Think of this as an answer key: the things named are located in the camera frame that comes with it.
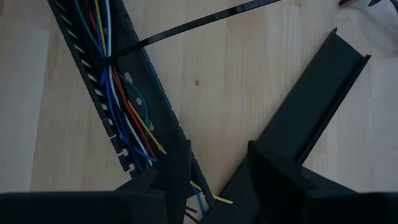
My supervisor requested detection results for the black zip tie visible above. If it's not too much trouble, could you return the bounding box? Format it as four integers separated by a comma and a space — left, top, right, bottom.
105, 0, 282, 63

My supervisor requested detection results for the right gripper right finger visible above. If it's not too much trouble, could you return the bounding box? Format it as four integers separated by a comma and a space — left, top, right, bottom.
247, 141, 358, 224

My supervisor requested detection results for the black slotted cable duct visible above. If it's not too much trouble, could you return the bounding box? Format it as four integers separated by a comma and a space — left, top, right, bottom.
46, 0, 217, 209

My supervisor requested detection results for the black duct cover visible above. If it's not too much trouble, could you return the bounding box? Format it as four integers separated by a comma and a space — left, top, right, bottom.
198, 27, 373, 224

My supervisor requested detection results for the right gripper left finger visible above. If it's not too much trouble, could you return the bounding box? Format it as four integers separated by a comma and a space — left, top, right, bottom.
116, 139, 192, 224

